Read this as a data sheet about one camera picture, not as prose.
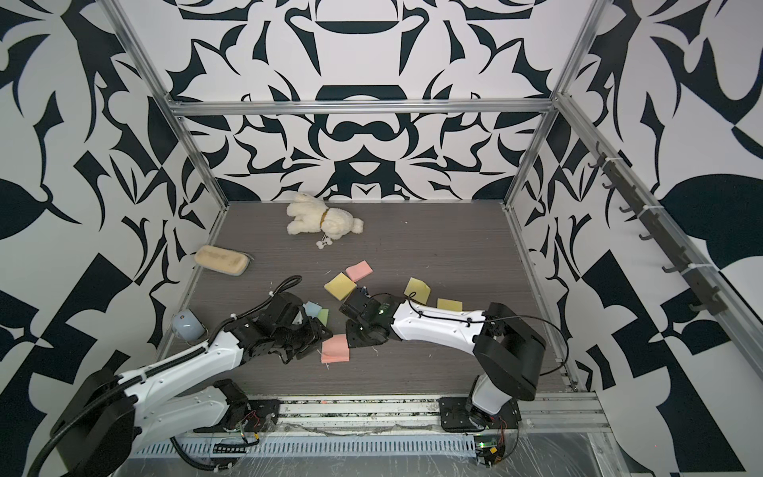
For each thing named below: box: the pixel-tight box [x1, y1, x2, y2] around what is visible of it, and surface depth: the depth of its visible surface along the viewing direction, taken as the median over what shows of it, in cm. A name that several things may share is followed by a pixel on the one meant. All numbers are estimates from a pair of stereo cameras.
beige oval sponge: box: [194, 245, 250, 277], surface depth 101 cm
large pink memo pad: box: [320, 333, 350, 364], surface depth 84 cm
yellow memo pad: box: [323, 272, 357, 302], surface depth 98 cm
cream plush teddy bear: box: [286, 192, 364, 248], surface depth 107 cm
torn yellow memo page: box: [403, 276, 432, 306], surface depth 98 cm
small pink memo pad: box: [345, 259, 374, 283], surface depth 101 cm
